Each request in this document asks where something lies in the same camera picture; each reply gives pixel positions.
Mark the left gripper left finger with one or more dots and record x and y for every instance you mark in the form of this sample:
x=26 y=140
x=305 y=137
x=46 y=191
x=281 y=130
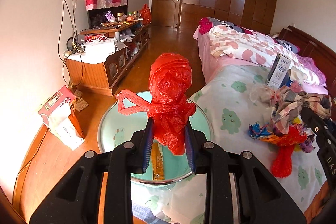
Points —
x=76 y=197

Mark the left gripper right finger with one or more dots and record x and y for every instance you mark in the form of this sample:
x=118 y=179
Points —
x=238 y=184

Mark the plaid cloth rag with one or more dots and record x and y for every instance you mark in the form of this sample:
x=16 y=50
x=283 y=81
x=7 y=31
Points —
x=287 y=105

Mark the red plastic bag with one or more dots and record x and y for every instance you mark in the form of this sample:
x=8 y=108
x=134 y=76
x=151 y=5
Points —
x=282 y=164
x=170 y=77

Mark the purple floral cloth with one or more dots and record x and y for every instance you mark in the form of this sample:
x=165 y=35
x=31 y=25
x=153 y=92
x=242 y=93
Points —
x=307 y=146

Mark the pink plastic bag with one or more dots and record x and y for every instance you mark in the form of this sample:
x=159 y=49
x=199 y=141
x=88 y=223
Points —
x=296 y=87

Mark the colourful foil wrapper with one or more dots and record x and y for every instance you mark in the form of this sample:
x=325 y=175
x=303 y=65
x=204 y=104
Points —
x=258 y=132

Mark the blue white Look carton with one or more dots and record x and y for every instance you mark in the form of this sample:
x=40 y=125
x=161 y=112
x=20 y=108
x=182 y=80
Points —
x=293 y=75

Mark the white tall milk carton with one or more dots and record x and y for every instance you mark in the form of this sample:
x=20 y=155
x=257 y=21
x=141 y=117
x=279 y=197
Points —
x=278 y=74

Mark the clear plastic bag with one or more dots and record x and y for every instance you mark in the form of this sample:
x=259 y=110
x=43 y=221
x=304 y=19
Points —
x=262 y=94

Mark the red white paper bag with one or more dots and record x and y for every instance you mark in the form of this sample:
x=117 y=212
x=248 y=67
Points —
x=58 y=115

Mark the cartoon print tablecloth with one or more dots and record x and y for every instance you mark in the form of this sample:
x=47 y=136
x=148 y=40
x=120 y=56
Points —
x=232 y=103

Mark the heart pattern quilt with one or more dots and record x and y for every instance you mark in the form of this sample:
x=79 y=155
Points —
x=260 y=49

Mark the pink bed sheet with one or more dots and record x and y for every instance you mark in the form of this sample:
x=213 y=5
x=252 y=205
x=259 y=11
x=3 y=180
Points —
x=211 y=65

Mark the wooden tv cabinet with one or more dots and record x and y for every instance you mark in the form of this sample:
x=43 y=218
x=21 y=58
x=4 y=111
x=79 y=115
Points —
x=109 y=55

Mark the red bag on cabinet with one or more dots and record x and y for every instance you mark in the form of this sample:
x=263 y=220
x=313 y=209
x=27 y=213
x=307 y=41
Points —
x=145 y=14

